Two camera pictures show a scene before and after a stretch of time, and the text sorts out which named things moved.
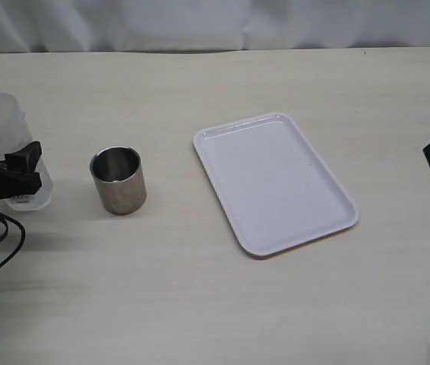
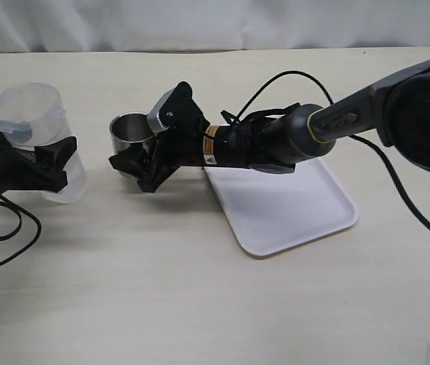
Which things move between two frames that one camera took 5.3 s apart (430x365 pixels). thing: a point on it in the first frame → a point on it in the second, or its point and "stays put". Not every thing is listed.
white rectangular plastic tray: (272, 188) stays put
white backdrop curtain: (4, 26) stays put
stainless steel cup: (119, 175) → (128, 128)
